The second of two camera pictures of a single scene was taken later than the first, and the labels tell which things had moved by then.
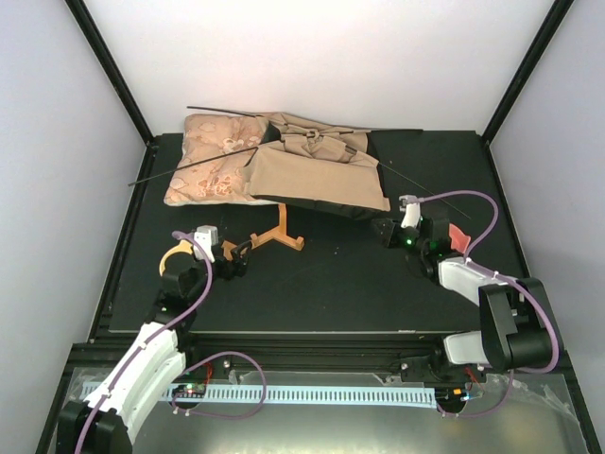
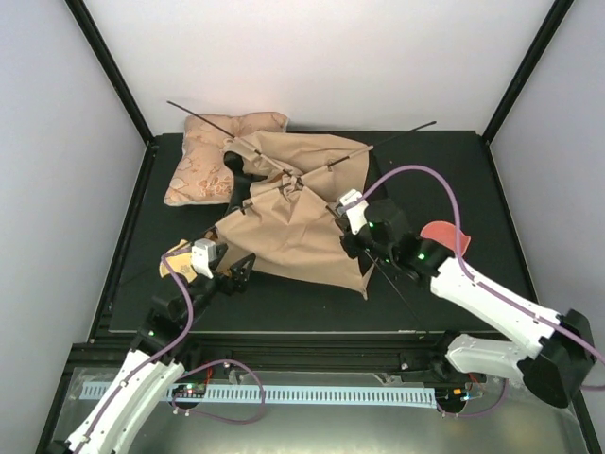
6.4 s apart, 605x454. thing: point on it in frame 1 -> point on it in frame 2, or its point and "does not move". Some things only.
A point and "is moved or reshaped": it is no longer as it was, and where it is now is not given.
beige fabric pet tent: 319,165 is moved or reshaped
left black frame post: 83,18 does not move
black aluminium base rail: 280,352 does not move
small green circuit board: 190,389 does not move
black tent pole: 254,148 -> 157,264
